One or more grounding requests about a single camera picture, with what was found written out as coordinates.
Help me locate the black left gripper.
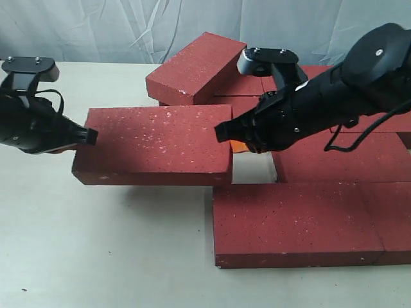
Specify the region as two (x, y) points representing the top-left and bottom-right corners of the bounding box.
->
(1, 95), (98, 155)

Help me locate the red brick lifted front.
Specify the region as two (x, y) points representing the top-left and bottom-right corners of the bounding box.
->
(72, 105), (232, 186)

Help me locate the red brick pushed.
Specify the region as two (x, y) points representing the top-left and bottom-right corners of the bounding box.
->
(206, 96), (259, 119)

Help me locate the black cable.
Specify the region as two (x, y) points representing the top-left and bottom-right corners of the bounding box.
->
(323, 99), (411, 153)
(15, 89), (66, 123)

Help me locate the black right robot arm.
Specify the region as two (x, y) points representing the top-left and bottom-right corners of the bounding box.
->
(214, 23), (410, 153)

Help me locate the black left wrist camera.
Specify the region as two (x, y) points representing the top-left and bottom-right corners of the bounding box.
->
(1, 56), (60, 108)

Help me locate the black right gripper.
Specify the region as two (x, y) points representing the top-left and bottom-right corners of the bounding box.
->
(214, 65), (359, 153)

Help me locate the black right cable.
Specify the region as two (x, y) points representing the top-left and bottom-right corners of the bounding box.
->
(323, 99), (411, 153)

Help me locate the black left cable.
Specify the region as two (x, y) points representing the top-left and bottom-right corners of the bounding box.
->
(15, 89), (66, 123)

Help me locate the red brick front large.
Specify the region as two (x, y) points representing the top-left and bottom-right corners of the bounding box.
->
(213, 183), (384, 269)

